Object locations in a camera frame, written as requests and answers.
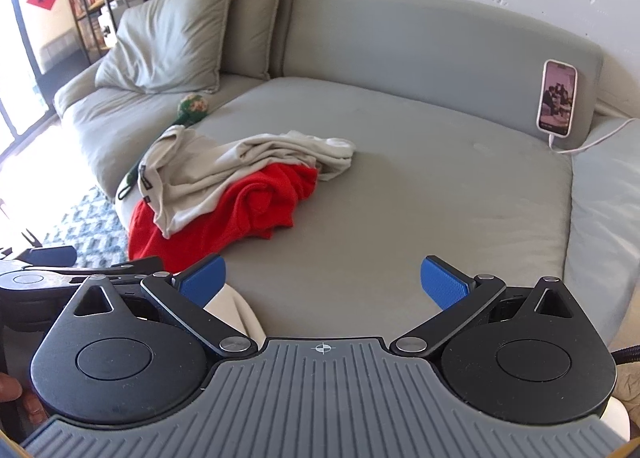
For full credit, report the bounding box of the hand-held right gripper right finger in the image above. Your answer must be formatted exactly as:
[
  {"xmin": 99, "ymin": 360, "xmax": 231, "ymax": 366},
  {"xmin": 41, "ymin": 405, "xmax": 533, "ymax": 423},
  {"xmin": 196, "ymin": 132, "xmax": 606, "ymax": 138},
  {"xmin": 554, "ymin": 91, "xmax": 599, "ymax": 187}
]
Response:
[{"xmin": 389, "ymin": 254, "xmax": 577, "ymax": 358}]

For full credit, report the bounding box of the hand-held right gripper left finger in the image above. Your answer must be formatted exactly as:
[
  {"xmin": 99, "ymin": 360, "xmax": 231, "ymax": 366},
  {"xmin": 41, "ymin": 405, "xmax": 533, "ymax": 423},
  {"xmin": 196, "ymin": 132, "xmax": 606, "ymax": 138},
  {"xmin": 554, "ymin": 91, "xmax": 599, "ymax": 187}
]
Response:
[{"xmin": 70, "ymin": 254, "xmax": 258, "ymax": 358}]

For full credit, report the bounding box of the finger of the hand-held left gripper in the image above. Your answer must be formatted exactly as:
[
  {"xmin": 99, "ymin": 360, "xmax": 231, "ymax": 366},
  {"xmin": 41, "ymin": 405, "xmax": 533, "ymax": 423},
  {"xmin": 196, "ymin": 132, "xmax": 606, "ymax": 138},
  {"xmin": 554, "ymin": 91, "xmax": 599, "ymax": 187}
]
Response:
[
  {"xmin": 75, "ymin": 258, "xmax": 166, "ymax": 285},
  {"xmin": 0, "ymin": 246, "xmax": 77, "ymax": 269}
]

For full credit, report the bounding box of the beige t-shirt with brown script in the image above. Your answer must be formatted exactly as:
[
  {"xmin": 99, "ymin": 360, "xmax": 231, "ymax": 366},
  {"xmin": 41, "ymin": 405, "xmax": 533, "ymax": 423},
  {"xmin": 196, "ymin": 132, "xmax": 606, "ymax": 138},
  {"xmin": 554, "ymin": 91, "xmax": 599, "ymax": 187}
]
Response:
[{"xmin": 116, "ymin": 127, "xmax": 357, "ymax": 239}]

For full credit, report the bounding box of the person's left hand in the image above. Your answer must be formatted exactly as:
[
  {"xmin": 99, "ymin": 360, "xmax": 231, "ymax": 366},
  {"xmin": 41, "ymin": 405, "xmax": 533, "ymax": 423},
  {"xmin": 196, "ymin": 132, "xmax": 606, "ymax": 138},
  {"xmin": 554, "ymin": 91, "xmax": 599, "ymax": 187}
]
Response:
[{"xmin": 0, "ymin": 372, "xmax": 48, "ymax": 426}]

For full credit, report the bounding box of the blue patterned rug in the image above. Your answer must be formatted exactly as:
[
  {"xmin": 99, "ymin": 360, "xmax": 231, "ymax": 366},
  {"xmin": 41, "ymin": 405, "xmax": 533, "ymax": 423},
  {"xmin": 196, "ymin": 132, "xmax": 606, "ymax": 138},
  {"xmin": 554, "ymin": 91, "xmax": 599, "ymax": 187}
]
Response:
[{"xmin": 42, "ymin": 185, "xmax": 132, "ymax": 269}]

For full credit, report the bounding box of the red garment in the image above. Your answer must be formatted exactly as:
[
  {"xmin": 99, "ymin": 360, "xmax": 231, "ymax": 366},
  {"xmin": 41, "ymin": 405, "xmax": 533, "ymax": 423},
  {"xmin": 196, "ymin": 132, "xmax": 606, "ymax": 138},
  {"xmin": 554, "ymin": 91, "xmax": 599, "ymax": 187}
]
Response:
[{"xmin": 127, "ymin": 163, "xmax": 320, "ymax": 273}]

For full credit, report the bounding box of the dark green cloth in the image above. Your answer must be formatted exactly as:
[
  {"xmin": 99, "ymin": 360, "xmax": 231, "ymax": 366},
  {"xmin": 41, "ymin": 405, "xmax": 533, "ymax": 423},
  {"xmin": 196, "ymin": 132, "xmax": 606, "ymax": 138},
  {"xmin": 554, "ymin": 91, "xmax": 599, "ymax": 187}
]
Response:
[{"xmin": 120, "ymin": 158, "xmax": 149, "ymax": 199}]

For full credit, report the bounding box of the grey sofa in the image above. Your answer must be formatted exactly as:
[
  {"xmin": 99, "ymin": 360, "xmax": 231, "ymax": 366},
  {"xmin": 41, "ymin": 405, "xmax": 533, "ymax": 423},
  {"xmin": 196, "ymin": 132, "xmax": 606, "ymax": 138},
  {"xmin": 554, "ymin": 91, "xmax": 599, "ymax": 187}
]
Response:
[{"xmin": 52, "ymin": 0, "xmax": 640, "ymax": 354}]

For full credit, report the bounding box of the green round toy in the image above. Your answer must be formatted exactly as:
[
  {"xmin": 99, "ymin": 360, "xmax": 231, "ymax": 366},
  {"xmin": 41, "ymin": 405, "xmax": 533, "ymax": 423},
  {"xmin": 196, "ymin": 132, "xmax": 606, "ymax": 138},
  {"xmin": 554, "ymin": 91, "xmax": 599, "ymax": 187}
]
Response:
[{"xmin": 172, "ymin": 94, "xmax": 211, "ymax": 127}]

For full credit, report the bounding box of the white radiator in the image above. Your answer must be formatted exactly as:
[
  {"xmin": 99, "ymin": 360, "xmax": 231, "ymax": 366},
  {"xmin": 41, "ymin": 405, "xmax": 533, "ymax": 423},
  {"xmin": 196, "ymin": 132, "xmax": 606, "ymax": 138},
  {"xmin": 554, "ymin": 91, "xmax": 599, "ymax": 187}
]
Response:
[{"xmin": 37, "ymin": 32, "xmax": 83, "ymax": 74}]

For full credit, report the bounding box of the smartphone in white case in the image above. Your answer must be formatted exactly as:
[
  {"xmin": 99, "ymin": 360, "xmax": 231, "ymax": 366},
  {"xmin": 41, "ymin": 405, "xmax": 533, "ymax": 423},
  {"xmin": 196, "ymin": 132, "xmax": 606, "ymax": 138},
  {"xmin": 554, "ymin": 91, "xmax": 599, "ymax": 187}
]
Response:
[{"xmin": 536, "ymin": 59, "xmax": 578, "ymax": 137}]

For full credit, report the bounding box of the large grey-green pillow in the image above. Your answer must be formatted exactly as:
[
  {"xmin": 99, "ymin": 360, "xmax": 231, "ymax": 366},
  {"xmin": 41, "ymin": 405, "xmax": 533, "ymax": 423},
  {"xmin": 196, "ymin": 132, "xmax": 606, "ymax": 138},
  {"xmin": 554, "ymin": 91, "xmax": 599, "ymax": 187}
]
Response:
[{"xmin": 95, "ymin": 0, "xmax": 237, "ymax": 94}]

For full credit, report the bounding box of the black braided cable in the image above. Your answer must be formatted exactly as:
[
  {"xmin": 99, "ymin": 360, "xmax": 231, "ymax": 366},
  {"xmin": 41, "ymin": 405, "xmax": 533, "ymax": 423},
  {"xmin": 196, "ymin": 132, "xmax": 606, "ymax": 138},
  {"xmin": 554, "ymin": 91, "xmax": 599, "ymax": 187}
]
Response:
[{"xmin": 609, "ymin": 343, "xmax": 640, "ymax": 365}]

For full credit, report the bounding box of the black window frame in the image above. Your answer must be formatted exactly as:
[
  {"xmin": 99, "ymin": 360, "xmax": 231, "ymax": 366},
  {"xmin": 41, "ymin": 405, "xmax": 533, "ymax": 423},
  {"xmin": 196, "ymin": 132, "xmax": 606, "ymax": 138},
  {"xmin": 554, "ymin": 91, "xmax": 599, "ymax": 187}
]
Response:
[{"xmin": 0, "ymin": 0, "xmax": 58, "ymax": 153}]

